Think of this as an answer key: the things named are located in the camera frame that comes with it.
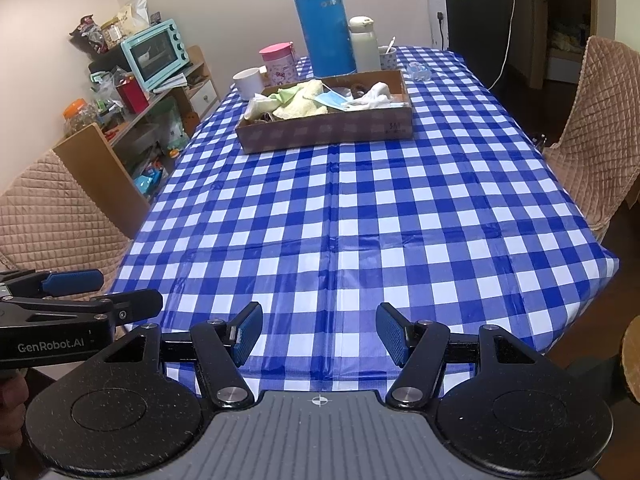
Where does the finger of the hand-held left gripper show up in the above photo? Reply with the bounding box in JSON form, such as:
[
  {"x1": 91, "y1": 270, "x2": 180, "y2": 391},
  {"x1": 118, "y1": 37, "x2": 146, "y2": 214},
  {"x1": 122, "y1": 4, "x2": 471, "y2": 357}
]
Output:
[
  {"x1": 0, "y1": 289, "x2": 164, "y2": 322},
  {"x1": 0, "y1": 269, "x2": 104, "y2": 297}
]

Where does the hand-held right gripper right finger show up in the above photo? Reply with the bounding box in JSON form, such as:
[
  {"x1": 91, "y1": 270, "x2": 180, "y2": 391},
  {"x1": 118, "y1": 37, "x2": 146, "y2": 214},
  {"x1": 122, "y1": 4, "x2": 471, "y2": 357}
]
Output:
[{"x1": 375, "y1": 302, "x2": 543, "y2": 408}]

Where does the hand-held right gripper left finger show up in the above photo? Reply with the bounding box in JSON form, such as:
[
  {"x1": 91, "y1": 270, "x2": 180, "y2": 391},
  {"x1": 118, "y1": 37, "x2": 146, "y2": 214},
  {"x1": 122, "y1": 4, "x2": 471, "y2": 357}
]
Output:
[{"x1": 102, "y1": 302, "x2": 264, "y2": 408}]

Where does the cardboard box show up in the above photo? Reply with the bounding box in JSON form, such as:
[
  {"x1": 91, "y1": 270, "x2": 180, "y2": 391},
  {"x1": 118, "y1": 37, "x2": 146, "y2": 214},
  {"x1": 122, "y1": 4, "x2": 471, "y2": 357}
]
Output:
[{"x1": 235, "y1": 69, "x2": 414, "y2": 155}]

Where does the pale yellow towel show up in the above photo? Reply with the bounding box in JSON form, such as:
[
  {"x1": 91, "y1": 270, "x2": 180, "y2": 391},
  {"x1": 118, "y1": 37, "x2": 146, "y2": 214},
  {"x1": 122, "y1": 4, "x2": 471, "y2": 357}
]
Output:
[{"x1": 250, "y1": 80, "x2": 331, "y2": 122}]

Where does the blue face mask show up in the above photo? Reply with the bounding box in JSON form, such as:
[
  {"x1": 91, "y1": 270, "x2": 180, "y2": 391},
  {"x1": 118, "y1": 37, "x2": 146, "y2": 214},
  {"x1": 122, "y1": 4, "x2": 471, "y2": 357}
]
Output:
[{"x1": 316, "y1": 84, "x2": 358, "y2": 113}]

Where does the person's left hand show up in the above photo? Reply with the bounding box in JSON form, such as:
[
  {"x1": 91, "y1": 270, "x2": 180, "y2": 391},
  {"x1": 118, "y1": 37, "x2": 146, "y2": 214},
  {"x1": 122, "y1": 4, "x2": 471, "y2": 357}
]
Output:
[{"x1": 0, "y1": 367, "x2": 30, "y2": 453}]

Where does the quilted tan chair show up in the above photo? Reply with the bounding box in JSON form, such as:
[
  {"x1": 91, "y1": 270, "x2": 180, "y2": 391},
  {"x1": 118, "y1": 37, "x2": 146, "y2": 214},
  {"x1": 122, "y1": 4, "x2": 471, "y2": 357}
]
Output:
[
  {"x1": 542, "y1": 35, "x2": 640, "y2": 243},
  {"x1": 0, "y1": 149, "x2": 133, "y2": 273}
]

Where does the wooden shelf unit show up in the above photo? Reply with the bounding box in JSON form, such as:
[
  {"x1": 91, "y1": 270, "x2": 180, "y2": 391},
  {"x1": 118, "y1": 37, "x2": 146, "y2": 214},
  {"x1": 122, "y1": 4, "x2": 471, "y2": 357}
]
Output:
[{"x1": 52, "y1": 45, "x2": 221, "y2": 241}]

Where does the blue white checkered tablecloth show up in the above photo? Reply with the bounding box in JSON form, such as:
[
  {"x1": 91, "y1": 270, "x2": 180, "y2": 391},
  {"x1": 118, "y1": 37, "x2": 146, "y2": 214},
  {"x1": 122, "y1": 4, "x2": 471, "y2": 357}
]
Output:
[{"x1": 107, "y1": 45, "x2": 621, "y2": 391}]

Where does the orange lid plastic jar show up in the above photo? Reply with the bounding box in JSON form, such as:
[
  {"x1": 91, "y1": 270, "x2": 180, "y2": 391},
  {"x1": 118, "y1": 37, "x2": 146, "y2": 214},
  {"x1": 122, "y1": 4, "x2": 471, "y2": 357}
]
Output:
[{"x1": 62, "y1": 99, "x2": 98, "y2": 137}]

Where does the paper booklet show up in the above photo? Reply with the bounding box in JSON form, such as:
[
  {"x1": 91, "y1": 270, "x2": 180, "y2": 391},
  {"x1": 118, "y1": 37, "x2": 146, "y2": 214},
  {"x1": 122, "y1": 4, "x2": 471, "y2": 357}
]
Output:
[{"x1": 152, "y1": 74, "x2": 188, "y2": 95}]

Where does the wooden stool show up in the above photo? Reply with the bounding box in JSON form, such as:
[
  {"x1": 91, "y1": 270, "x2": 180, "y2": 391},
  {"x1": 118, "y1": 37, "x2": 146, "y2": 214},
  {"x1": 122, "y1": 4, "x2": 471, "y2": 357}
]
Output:
[{"x1": 620, "y1": 315, "x2": 640, "y2": 411}]

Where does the teal toaster oven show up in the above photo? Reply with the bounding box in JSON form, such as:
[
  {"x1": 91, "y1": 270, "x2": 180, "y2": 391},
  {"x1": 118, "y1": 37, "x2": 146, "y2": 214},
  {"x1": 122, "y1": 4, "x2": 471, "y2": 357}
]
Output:
[{"x1": 120, "y1": 19, "x2": 193, "y2": 92}]

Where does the white mug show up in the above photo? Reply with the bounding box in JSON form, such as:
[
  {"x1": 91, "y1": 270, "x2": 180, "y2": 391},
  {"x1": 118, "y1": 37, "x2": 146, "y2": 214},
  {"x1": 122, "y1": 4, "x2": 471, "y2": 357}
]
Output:
[{"x1": 233, "y1": 67, "x2": 265, "y2": 101}]

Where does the pile of snack bags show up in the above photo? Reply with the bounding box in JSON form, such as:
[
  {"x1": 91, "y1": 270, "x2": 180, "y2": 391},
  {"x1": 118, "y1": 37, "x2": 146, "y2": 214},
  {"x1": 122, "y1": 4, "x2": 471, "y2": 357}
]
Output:
[{"x1": 69, "y1": 0, "x2": 161, "y2": 56}]

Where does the pink lidded cartoon cup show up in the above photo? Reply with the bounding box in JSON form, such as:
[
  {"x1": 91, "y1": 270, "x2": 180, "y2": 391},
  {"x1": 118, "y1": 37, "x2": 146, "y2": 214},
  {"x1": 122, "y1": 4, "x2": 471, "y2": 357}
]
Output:
[{"x1": 259, "y1": 42, "x2": 298, "y2": 88}]

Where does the white insulated bottle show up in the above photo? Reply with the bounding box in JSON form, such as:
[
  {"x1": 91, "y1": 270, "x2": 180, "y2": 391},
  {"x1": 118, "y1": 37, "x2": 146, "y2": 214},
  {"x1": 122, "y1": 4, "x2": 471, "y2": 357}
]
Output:
[{"x1": 348, "y1": 16, "x2": 382, "y2": 73}]

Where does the blue thermos jug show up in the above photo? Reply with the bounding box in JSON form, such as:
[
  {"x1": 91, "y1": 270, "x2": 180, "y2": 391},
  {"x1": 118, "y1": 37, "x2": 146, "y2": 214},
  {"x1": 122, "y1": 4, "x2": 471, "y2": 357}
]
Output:
[{"x1": 292, "y1": 0, "x2": 358, "y2": 78}]

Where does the black refrigerator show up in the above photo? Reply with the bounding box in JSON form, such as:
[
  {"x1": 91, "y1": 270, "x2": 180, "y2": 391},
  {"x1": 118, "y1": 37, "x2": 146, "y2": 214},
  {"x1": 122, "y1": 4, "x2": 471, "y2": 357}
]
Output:
[{"x1": 445, "y1": 0, "x2": 516, "y2": 86}]

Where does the white appliance box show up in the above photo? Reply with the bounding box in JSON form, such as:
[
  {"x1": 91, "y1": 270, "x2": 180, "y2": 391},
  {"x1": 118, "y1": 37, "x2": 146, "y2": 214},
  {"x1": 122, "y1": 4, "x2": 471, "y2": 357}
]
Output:
[{"x1": 426, "y1": 0, "x2": 451, "y2": 51}]

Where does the white power cable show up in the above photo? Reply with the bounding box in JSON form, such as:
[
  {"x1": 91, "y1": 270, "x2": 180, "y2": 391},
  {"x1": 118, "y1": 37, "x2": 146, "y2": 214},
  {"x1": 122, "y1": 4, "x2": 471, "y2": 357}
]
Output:
[{"x1": 487, "y1": 0, "x2": 516, "y2": 91}]

